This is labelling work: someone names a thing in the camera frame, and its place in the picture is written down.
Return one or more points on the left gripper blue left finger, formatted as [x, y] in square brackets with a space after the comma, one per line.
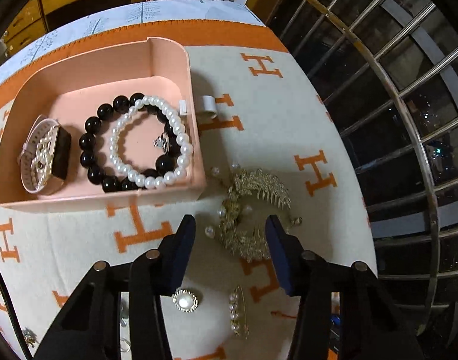
[175, 253]

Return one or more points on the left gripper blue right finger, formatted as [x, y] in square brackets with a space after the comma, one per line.
[286, 255]

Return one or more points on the round pearl brooch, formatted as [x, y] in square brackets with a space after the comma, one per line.
[185, 301]

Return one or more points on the gold leaf hair comb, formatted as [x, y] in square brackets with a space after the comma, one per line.
[251, 196]

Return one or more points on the pearl gold hair pin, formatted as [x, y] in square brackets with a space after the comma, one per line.
[238, 313]

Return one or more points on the pink jewelry box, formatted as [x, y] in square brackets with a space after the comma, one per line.
[130, 112]

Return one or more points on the orange white H blanket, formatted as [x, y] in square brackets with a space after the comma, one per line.
[250, 107]

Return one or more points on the white tape roll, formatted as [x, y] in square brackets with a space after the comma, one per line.
[205, 106]

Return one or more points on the small gold earring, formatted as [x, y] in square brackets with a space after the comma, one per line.
[30, 337]

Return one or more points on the metal window grille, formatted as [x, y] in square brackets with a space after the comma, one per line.
[387, 72]

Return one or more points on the light blue bed sheet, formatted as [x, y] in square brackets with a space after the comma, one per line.
[131, 14]

